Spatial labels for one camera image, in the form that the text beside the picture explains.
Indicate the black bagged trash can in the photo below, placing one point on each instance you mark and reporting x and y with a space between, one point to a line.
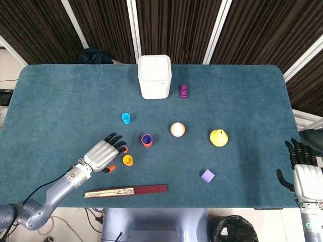
234 229

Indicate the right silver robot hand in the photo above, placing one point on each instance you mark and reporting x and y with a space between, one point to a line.
309 179

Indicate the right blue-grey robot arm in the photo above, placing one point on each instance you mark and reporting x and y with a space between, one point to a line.
313 221

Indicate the dark blue plastic cup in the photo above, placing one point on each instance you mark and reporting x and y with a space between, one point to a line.
146 138

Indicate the white metal rack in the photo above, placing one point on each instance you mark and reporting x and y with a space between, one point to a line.
306 120

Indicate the cyan plastic cup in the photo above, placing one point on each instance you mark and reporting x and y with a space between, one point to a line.
126 119

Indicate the blue-grey robot torso base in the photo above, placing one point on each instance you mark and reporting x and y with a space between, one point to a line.
154 224

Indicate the purple toy brick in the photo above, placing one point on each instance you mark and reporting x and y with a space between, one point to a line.
184 92

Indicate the white partition post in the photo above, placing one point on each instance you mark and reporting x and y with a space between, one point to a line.
13 50
134 30
302 60
217 30
74 22

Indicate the yellow plastic cup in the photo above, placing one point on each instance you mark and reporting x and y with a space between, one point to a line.
128 161

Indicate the yellow toy pear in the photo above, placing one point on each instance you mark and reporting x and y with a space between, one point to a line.
219 138

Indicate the lilac foam cube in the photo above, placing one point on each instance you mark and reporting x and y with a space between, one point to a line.
208 176

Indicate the teal table cloth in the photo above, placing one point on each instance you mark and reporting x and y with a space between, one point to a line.
75 100

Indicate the orange plastic cup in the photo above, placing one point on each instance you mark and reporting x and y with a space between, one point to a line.
147 145

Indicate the cream peach ball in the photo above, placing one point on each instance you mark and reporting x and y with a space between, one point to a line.
177 129

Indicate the folded dark red fan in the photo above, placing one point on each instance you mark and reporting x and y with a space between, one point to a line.
151 188

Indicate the dark brown slatted partition panel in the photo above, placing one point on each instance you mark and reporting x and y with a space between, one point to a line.
106 25
265 30
308 93
32 27
174 27

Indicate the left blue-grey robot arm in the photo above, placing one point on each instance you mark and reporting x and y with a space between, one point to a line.
58 191

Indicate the dark backpack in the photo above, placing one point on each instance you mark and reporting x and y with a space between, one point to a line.
94 57

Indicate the white plastic waste bin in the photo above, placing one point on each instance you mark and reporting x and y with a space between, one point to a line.
155 75

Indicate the dark bag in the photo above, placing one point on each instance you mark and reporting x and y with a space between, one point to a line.
313 136

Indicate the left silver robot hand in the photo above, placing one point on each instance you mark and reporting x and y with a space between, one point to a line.
101 156

